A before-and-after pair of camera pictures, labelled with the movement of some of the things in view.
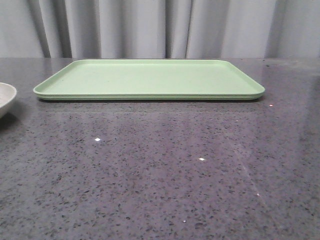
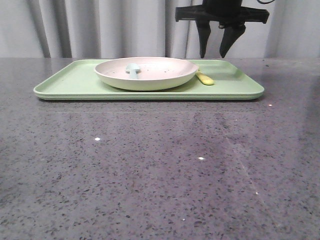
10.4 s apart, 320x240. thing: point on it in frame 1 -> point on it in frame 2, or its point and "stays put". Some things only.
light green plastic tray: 149,80 stays put
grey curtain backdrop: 159,29 stays put
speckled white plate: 8,93 -> 156,73
